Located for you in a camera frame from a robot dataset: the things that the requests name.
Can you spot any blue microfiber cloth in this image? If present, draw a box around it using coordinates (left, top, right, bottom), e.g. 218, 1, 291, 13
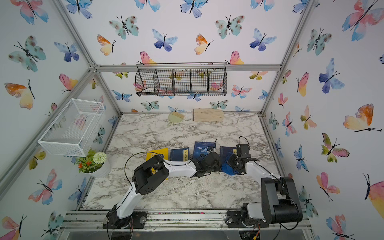
221, 153, 240, 176

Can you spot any blue Little Prince book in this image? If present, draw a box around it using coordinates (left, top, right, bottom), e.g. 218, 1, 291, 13
193, 142, 216, 159

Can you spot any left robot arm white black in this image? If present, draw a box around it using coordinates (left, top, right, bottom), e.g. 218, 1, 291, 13
103, 152, 221, 230

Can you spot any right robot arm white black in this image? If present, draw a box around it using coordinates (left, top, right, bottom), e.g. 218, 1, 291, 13
222, 154, 303, 231

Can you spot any navy yellow-label book right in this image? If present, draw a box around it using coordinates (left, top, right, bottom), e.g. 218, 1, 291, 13
220, 146, 237, 164

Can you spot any dark blue yellow-label book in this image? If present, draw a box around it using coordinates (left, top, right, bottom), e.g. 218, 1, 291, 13
170, 147, 190, 162

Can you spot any potted flowers white pot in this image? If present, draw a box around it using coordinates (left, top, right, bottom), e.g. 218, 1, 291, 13
75, 149, 112, 179

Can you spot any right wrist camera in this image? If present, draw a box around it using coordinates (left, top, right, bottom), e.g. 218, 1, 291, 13
236, 144, 251, 158

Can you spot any black wire wall basket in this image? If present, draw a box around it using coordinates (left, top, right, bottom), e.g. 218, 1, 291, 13
134, 62, 228, 97

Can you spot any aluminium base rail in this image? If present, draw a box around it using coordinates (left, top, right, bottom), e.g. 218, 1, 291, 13
58, 209, 313, 232

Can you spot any white mesh wall basket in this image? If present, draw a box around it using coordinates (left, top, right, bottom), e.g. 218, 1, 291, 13
38, 99, 105, 157

